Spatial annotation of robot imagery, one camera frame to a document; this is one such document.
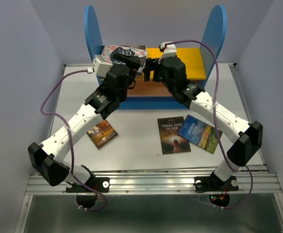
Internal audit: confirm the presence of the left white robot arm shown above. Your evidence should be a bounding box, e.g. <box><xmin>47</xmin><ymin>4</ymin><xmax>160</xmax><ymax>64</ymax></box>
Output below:
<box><xmin>28</xmin><ymin>53</ymin><xmax>141</xmax><ymax>191</ymax></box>

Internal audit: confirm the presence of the blue yellow wooden bookshelf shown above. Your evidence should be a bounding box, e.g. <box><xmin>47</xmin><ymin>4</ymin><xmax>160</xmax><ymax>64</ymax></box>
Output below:
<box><xmin>84</xmin><ymin>5</ymin><xmax>227</xmax><ymax>113</ymax></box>

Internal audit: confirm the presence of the Little Women book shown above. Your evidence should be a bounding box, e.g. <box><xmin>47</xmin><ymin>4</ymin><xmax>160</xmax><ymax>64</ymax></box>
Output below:
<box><xmin>100</xmin><ymin>44</ymin><xmax>148</xmax><ymax>73</ymax></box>

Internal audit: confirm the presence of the A Tale of Two Cities book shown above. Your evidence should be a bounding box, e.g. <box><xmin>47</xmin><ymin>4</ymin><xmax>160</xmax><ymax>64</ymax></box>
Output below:
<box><xmin>117</xmin><ymin>45</ymin><xmax>147</xmax><ymax>75</ymax></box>

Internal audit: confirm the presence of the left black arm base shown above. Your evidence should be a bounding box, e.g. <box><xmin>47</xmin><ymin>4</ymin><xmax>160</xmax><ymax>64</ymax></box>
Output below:
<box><xmin>64</xmin><ymin>165</ymin><xmax>110</xmax><ymax>212</ymax></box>

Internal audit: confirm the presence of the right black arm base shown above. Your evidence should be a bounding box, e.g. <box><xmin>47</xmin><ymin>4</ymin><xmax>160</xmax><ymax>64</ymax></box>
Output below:
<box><xmin>192</xmin><ymin>176</ymin><xmax>239</xmax><ymax>207</ymax></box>

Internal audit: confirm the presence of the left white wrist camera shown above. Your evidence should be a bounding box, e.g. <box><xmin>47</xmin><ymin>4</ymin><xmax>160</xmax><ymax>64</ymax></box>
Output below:
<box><xmin>86</xmin><ymin>55</ymin><xmax>113</xmax><ymax>78</ymax></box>

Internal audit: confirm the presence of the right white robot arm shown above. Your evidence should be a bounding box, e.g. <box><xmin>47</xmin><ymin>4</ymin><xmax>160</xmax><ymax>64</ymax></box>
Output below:
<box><xmin>143</xmin><ymin>56</ymin><xmax>263</xmax><ymax>189</ymax></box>

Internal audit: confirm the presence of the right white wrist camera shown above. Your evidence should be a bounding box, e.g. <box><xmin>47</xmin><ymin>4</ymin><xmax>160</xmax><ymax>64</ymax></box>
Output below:
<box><xmin>158</xmin><ymin>41</ymin><xmax>177</xmax><ymax>64</ymax></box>

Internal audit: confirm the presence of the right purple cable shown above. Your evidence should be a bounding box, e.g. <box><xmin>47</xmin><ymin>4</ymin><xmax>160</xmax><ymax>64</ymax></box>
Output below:
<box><xmin>159</xmin><ymin>40</ymin><xmax>254</xmax><ymax>210</ymax></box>

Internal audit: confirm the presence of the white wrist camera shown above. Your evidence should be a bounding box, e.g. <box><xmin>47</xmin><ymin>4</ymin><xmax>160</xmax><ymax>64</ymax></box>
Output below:
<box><xmin>158</xmin><ymin>41</ymin><xmax>177</xmax><ymax>64</ymax></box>
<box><xmin>86</xmin><ymin>55</ymin><xmax>113</xmax><ymax>78</ymax></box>

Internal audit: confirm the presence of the aluminium mounting rail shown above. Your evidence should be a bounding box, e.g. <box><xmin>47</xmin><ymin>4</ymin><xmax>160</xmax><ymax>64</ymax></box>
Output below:
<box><xmin>24</xmin><ymin>166</ymin><xmax>282</xmax><ymax>196</ymax></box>

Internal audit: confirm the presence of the Animal Farm book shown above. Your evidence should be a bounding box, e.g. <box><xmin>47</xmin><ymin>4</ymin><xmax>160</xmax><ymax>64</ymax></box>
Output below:
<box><xmin>178</xmin><ymin>115</ymin><xmax>218</xmax><ymax>154</ymax></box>

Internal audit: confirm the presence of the Three Days to See book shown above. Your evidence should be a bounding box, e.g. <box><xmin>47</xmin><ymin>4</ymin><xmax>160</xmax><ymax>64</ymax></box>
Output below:
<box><xmin>158</xmin><ymin>116</ymin><xmax>191</xmax><ymax>154</ymax></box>

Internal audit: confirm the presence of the brown book far left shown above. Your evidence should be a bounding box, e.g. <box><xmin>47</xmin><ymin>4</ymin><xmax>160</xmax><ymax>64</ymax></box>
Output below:
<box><xmin>87</xmin><ymin>119</ymin><xmax>118</xmax><ymax>150</ymax></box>

